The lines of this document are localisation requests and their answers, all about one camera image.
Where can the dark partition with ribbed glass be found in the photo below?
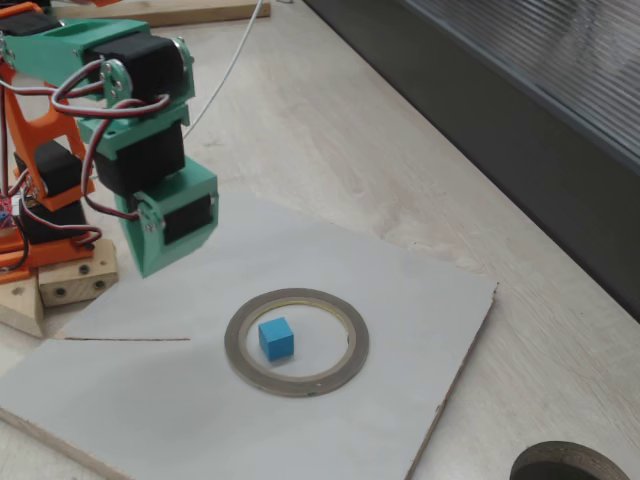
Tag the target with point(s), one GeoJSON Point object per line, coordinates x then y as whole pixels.
{"type": "Point", "coordinates": [550, 175]}

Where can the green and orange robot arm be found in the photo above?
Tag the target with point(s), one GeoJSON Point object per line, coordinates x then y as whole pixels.
{"type": "Point", "coordinates": [140, 65]}

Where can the orange controller board mount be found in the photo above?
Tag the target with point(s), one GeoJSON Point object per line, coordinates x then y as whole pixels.
{"type": "Point", "coordinates": [12, 262]}

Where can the blue cube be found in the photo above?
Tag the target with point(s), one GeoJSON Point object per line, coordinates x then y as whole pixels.
{"type": "Point", "coordinates": [276, 340]}

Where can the red controller circuit board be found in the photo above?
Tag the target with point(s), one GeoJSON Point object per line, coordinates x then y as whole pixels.
{"type": "Point", "coordinates": [4, 210]}

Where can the long light wooden plank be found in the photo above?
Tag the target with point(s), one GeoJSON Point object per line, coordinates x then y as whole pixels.
{"type": "Point", "coordinates": [200, 15]}

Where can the wooden base block with screws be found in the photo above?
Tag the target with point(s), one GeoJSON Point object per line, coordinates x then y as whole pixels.
{"type": "Point", "coordinates": [75, 287]}

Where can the white chipboard panel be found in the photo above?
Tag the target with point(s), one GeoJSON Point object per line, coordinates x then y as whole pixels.
{"type": "Point", "coordinates": [350, 440]}

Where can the pale wooden base plank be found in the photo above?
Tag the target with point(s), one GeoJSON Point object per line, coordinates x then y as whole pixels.
{"type": "Point", "coordinates": [20, 310]}

